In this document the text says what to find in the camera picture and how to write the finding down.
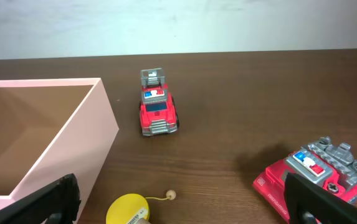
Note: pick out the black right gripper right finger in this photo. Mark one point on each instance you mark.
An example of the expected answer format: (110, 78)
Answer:
(309, 203)

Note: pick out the yellow wooden rattle drum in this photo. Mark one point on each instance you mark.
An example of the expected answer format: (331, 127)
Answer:
(133, 208)

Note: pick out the red fire truck grey top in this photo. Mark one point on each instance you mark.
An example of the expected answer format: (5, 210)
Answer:
(333, 168)

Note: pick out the red fire truck with ladder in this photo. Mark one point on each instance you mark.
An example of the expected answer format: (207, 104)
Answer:
(158, 113)

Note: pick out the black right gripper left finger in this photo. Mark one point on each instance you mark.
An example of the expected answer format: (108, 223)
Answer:
(56, 203)

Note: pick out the pink box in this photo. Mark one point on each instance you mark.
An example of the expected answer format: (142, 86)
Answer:
(50, 128)

